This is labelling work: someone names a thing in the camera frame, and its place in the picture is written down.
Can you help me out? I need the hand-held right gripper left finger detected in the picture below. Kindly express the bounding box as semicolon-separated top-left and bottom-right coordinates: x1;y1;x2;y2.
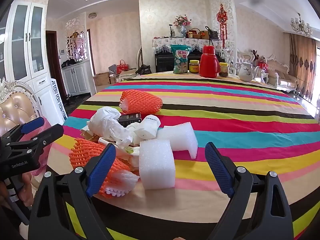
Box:
29;143;117;240

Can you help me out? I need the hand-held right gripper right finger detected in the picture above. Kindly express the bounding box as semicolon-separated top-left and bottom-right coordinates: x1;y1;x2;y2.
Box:
204;142;294;240

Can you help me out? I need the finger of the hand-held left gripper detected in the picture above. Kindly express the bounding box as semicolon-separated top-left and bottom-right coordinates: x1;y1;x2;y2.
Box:
0;117;45;144
6;124;64;153

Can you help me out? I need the pink plastic bag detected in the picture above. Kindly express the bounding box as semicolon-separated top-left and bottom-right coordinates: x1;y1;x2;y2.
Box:
19;117;54;178

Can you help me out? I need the orange foam fruit net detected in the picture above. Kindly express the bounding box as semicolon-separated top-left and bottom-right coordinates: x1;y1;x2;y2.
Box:
69;137;140;200
119;89;163;117

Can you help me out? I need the small cream carton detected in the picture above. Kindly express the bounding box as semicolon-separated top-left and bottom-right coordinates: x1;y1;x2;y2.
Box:
80;127;100;142

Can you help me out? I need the white paper trash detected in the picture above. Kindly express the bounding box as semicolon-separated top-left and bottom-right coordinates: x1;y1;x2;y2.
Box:
89;106;133;147

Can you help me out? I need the white tissue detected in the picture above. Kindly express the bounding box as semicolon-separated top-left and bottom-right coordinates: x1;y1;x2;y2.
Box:
126;122;143;146

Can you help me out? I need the white foam corner piece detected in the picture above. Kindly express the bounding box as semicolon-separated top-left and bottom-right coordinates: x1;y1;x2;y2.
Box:
156;122;199;159

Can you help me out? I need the white foam block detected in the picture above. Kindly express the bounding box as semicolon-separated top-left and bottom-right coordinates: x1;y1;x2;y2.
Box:
139;139;175;190

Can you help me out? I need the small black box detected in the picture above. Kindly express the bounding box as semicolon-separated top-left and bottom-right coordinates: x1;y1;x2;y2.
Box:
117;113;142;128

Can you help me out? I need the white tissue packet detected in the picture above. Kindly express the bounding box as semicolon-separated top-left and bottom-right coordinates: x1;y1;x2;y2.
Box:
135;117;161;140

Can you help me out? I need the person's left hand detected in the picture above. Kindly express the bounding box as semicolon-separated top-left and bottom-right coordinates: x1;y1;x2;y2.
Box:
19;174;35;207

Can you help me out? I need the beige leather carved chair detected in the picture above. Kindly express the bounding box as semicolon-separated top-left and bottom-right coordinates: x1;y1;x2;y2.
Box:
0;77;43;136

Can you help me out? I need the white patterned floor appliance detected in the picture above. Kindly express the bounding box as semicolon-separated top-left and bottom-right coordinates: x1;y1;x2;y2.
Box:
51;79;68;121

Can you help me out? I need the striped tablecloth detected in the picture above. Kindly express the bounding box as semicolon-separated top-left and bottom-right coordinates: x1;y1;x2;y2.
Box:
47;70;320;240

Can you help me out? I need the low white cabinet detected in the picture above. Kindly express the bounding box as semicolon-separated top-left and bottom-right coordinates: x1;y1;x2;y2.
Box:
61;61;97;97

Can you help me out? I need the tall white cabinet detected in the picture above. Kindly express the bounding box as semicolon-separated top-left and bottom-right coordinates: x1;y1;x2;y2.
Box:
4;0;68;121

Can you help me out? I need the cardboard box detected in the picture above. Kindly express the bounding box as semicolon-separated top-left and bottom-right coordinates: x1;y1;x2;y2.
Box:
93;72;112;87

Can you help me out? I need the red gift bag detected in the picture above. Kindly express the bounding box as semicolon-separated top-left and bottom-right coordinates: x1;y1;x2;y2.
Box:
117;60;129;74

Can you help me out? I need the jar with dark contents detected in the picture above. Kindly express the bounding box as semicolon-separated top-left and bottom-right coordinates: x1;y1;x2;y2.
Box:
219;62;229;78

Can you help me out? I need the white ceramic pitcher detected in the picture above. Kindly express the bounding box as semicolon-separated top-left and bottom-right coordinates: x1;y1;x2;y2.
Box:
235;61;256;82

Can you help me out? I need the yellow label jar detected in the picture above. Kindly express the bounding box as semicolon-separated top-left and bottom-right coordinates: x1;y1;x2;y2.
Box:
189;60;200;74

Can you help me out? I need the red thermos jug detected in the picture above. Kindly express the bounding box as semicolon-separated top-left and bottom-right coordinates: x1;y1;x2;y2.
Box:
199;45;221;78

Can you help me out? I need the black bag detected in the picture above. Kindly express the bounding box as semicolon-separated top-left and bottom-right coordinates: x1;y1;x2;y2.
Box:
136;64;152;76

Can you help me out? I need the white carved sofa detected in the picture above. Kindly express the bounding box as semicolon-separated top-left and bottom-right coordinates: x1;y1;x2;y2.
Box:
260;54;298;93

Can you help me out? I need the teal snack bag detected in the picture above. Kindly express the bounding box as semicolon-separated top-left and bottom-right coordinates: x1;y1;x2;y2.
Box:
170;44;192;74

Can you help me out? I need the black piano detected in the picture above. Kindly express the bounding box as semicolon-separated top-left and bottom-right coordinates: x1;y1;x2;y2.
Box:
155;52;223;73

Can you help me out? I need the brown patterned curtain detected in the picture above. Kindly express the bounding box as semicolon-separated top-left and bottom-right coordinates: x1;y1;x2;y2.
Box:
289;34;317;102

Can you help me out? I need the dark handbag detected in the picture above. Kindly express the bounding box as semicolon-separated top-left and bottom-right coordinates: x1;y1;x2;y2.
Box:
205;26;219;40

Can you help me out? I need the floral fringed piano cover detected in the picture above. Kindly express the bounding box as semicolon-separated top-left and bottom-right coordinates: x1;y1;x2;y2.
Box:
153;38;223;55

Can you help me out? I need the flower vase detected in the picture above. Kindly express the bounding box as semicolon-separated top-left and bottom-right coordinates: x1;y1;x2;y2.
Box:
174;15;192;39

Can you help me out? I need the chandelier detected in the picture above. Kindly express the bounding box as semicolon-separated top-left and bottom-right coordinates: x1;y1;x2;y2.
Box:
290;12;313;37

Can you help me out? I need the red knot wall hanging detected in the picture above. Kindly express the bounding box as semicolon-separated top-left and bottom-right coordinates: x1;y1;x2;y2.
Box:
216;0;229;48

